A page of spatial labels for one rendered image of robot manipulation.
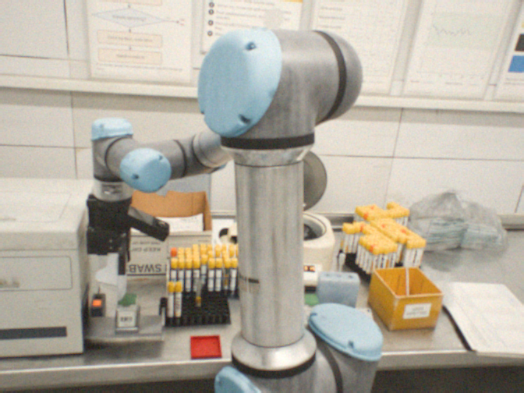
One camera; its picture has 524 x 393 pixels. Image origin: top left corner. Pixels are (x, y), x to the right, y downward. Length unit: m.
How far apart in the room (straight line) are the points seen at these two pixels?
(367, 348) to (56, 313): 0.66
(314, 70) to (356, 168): 1.20
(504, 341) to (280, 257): 0.88
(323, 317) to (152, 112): 1.00
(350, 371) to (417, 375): 1.46
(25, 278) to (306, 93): 0.73
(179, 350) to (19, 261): 0.39
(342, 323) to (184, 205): 0.94
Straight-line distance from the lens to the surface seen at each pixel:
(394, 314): 1.32
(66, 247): 1.07
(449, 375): 2.29
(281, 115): 0.57
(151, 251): 1.40
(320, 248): 1.43
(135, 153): 0.91
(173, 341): 1.22
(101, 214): 1.07
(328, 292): 1.32
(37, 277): 1.12
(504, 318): 1.51
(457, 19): 1.78
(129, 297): 1.18
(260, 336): 0.67
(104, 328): 1.21
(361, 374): 0.80
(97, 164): 1.01
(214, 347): 1.21
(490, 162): 1.99
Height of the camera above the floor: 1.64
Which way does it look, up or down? 22 degrees down
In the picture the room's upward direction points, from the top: 5 degrees clockwise
